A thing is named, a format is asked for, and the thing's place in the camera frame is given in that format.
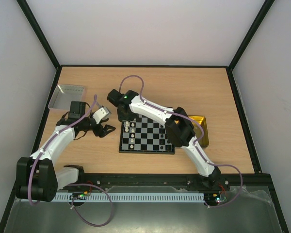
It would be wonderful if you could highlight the black magnetic chess board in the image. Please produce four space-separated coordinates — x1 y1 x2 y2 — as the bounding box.
119 115 175 154

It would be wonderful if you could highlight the gold metal tin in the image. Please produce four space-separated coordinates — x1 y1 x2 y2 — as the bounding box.
189 115 209 149

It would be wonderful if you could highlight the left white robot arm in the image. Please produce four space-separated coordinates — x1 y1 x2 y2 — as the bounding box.
16 101 115 203

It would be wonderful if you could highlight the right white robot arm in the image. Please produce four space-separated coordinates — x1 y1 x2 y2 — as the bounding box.
107 89 221 190

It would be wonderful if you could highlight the silver metal tray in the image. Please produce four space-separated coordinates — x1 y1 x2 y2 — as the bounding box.
48 84 85 111

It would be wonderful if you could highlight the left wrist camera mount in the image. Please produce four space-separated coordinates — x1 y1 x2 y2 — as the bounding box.
92 106 111 124

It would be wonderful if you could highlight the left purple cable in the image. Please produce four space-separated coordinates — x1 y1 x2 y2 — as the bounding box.
28 94 114 226

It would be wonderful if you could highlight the purple cable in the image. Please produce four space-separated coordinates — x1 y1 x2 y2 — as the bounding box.
28 94 114 226
118 75 243 209

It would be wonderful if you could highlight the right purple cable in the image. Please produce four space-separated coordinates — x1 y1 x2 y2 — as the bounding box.
118 75 243 209

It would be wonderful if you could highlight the white slotted cable duct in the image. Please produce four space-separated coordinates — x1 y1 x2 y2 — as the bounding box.
52 193 204 203

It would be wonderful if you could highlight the black frame enclosure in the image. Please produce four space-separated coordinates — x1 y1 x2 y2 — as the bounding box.
0 0 289 233

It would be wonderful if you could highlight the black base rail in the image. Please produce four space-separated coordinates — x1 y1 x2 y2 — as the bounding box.
57 172 270 192

